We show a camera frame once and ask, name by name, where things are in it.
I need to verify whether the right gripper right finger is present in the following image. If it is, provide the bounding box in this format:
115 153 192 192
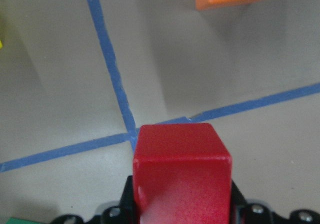
229 181 273 224

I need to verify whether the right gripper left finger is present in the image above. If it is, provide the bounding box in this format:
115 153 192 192
101 175 139 224

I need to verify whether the red wooden block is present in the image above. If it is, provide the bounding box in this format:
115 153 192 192
133 123 232 223

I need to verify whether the green wooden block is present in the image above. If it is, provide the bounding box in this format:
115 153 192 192
5 217 43 224

